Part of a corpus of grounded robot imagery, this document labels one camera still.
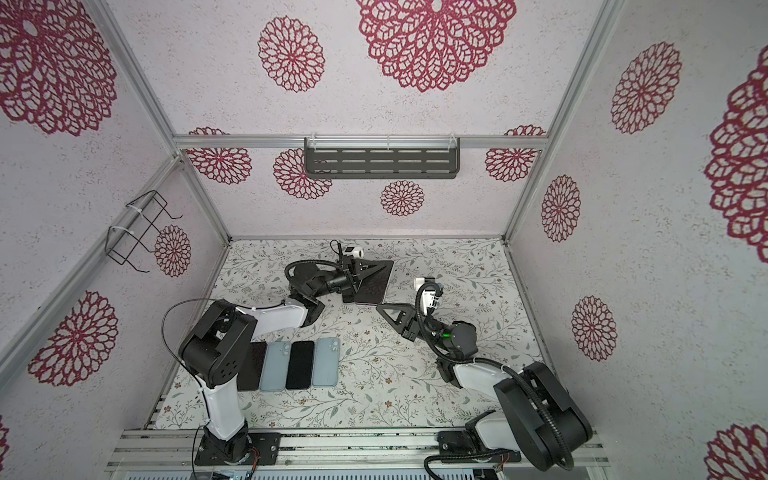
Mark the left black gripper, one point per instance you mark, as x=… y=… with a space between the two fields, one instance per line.
x=349 y=269

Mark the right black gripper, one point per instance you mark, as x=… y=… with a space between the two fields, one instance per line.
x=412 y=329

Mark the black phone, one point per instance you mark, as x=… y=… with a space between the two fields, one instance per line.
x=300 y=366
x=373 y=281

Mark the light blue phone case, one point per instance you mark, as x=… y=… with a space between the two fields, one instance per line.
x=275 y=367
x=326 y=362

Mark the black phone removed from case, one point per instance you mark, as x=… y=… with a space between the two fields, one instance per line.
x=250 y=374

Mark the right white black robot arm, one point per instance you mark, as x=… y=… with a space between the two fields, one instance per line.
x=536 y=419

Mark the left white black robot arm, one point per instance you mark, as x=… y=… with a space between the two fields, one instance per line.
x=219 y=345

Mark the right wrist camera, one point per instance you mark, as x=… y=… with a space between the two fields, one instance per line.
x=429 y=298

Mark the grey slotted wall shelf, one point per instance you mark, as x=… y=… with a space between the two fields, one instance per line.
x=382 y=160

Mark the black wire wall basket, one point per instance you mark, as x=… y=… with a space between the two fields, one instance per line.
x=122 y=241

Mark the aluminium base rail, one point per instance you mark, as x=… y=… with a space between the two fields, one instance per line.
x=291 y=449

